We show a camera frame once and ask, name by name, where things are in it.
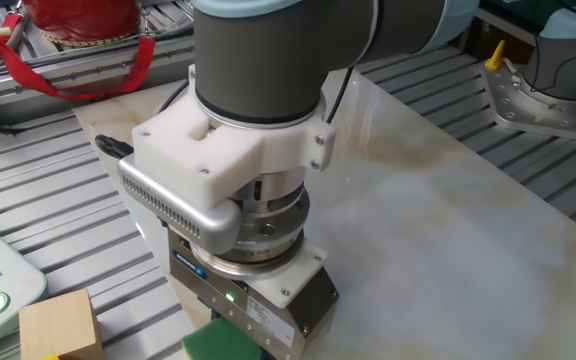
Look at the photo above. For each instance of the silver Schunk gripper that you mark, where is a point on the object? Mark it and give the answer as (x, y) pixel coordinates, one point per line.
(313, 305)

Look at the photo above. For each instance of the green and yellow sponge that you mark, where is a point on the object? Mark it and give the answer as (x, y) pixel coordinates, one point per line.
(218, 342)

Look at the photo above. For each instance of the wooden block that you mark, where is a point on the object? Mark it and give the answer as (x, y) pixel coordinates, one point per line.
(60, 325)

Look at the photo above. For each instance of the white teach pendant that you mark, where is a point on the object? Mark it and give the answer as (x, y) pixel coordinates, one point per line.
(8, 280)

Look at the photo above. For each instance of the marble pattern board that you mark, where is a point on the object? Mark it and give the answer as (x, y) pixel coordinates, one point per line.
(443, 250)

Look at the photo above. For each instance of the yellow plastic clip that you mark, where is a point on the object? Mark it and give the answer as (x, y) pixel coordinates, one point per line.
(495, 55)

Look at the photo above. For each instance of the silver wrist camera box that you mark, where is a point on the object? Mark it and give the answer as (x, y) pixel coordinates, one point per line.
(178, 215)

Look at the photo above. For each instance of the white printed wrist mount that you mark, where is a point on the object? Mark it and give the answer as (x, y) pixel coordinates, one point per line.
(193, 150)

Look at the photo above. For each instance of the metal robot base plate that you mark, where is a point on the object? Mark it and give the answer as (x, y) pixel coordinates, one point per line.
(518, 107)

